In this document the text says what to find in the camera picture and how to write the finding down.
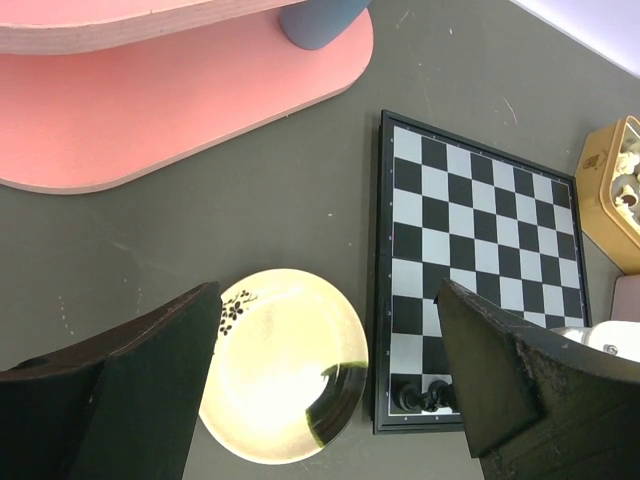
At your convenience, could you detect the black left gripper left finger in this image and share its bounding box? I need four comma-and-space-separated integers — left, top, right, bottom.
1, 282, 220, 479

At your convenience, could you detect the pink wooden shelf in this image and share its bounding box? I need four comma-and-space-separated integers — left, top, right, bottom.
1, 1, 374, 194

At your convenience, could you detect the black white chessboard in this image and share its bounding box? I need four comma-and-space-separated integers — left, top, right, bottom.
371, 111, 592, 434

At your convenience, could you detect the yellow tin box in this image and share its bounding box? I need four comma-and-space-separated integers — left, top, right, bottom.
575, 115, 639, 275

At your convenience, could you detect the cream plate with flower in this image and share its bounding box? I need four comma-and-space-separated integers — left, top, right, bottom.
199, 268, 369, 465

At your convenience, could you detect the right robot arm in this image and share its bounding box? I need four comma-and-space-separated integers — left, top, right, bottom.
436, 280, 639, 479

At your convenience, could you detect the black chess piece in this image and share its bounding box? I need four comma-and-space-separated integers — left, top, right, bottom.
422, 380, 459, 413
394, 383, 422, 413

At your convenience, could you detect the white chess pieces heap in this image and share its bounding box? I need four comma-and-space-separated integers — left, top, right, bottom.
612, 136, 639, 218

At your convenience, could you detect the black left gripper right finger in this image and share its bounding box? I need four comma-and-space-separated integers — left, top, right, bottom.
436, 280, 639, 479

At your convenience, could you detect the pink tin box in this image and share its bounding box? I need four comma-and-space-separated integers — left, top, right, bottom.
610, 275, 640, 322

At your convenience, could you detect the lower blue cup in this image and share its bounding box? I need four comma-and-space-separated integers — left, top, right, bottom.
279, 0, 371, 50

